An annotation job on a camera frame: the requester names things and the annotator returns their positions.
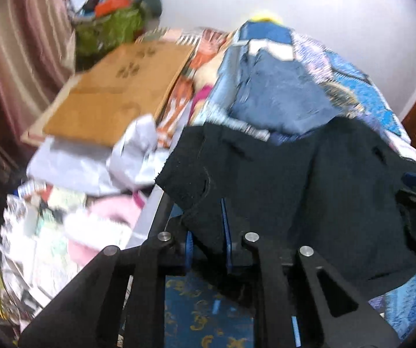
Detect brown cardboard box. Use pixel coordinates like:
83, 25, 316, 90
43, 41, 196, 149

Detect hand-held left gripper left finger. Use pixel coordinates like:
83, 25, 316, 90
18, 190, 195, 348

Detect pink cloth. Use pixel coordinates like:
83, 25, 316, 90
64, 196, 147, 266

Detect pile of papers and packets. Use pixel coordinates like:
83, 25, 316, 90
0, 181, 85, 321

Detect white plastic bag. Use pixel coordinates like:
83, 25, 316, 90
26, 114, 165, 193

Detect striped curtain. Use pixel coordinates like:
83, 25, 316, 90
0, 0, 81, 175

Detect beige board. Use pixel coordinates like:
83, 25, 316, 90
21, 74, 85, 146

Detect patchwork blanket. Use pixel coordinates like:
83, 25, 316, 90
121, 20, 416, 348

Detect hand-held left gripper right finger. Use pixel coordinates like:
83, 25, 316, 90
220, 199, 401, 348

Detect black pants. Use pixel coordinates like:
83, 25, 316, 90
155, 116, 416, 298

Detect green cloth covered box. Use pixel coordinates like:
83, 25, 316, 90
74, 5, 147, 69

